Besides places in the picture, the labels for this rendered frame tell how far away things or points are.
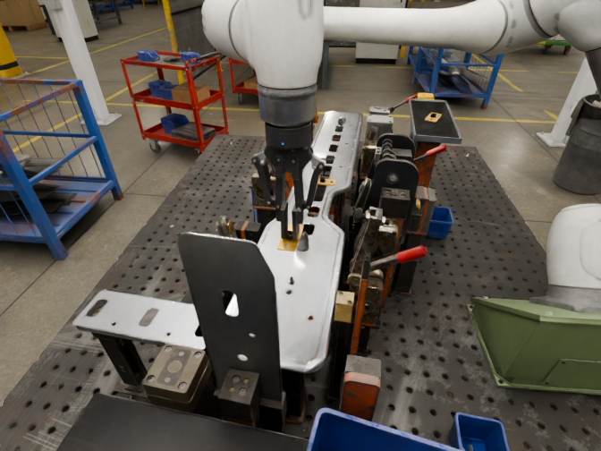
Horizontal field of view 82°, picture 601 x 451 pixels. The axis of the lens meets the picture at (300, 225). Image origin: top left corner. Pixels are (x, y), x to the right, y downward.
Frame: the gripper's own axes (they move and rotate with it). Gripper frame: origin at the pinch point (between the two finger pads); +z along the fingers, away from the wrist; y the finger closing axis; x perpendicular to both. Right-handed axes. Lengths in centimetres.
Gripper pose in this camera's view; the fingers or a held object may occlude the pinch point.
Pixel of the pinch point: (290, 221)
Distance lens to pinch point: 68.2
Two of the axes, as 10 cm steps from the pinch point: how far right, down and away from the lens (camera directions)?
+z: 0.0, 8.0, 6.0
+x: -2.0, 5.8, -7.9
